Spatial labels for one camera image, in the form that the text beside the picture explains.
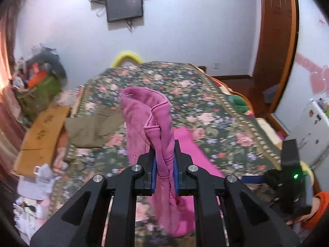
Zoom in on floral bed blanket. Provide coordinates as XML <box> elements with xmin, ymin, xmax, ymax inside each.
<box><xmin>49</xmin><ymin>61</ymin><xmax>283</xmax><ymax>247</ymax></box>

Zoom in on pink pants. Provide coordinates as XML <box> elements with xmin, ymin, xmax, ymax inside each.
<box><xmin>119</xmin><ymin>87</ymin><xmax>225</xmax><ymax>238</ymax></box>

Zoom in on green storage bin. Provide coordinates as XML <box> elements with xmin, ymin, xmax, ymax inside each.
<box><xmin>17</xmin><ymin>76</ymin><xmax>62</xmax><ymax>120</ymax></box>

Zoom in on person's right forearm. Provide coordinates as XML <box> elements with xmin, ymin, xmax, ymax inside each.
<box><xmin>302</xmin><ymin>191</ymin><xmax>329</xmax><ymax>231</ymax></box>

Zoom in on pink curtain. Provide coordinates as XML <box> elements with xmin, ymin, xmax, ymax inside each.
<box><xmin>0</xmin><ymin>5</ymin><xmax>29</xmax><ymax>183</ymax></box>

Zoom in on grey bag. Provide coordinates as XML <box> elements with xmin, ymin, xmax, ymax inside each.
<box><xmin>265</xmin><ymin>85</ymin><xmax>279</xmax><ymax>105</ymax></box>

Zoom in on wooden door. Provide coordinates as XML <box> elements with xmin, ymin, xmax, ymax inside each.
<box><xmin>250</xmin><ymin>0</ymin><xmax>300</xmax><ymax>119</ymax></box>

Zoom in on yellow foam tube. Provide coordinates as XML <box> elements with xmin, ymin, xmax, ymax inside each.
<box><xmin>111</xmin><ymin>51</ymin><xmax>143</xmax><ymax>67</ymax></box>

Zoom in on striped pink bed sheet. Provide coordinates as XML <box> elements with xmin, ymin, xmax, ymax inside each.
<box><xmin>59</xmin><ymin>89</ymin><xmax>84</xmax><ymax>106</ymax></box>

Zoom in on olive green pants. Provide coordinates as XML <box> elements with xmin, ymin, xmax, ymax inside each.
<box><xmin>64</xmin><ymin>105</ymin><xmax>126</xmax><ymax>148</ymax></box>

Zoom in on person's right hand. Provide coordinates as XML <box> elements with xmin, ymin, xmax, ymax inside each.
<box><xmin>288</xmin><ymin>203</ymin><xmax>317</xmax><ymax>225</ymax></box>

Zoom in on small black wall monitor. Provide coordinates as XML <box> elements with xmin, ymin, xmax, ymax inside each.
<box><xmin>106</xmin><ymin>0</ymin><xmax>144</xmax><ymax>23</ymax></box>

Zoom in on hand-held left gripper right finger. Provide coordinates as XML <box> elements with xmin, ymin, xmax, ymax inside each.
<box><xmin>173</xmin><ymin>140</ymin><xmax>301</xmax><ymax>247</ymax></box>

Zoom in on white refrigerator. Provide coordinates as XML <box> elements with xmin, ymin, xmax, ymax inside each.
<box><xmin>288</xmin><ymin>99</ymin><xmax>329</xmax><ymax>175</ymax></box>

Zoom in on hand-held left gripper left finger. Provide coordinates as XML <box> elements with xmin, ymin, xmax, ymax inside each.
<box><xmin>29</xmin><ymin>152</ymin><xmax>157</xmax><ymax>247</ymax></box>

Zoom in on pink wall sticker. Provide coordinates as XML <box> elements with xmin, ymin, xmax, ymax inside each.
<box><xmin>295</xmin><ymin>53</ymin><xmax>329</xmax><ymax>94</ymax></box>

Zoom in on colourful fleece blanket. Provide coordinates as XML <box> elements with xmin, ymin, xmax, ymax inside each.
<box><xmin>213</xmin><ymin>77</ymin><xmax>255</xmax><ymax>117</ymax></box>

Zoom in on white papers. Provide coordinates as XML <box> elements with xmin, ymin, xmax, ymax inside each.
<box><xmin>15</xmin><ymin>163</ymin><xmax>62</xmax><ymax>237</ymax></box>

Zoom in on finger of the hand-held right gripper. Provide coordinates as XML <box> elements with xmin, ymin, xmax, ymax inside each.
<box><xmin>242</xmin><ymin>175</ymin><xmax>268</xmax><ymax>184</ymax></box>

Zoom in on yellow cloth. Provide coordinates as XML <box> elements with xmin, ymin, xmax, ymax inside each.
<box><xmin>257</xmin><ymin>118</ymin><xmax>314</xmax><ymax>182</ymax></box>

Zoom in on pile of household clutter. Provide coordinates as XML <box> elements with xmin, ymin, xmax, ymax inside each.
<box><xmin>12</xmin><ymin>45</ymin><xmax>67</xmax><ymax>88</ymax></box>

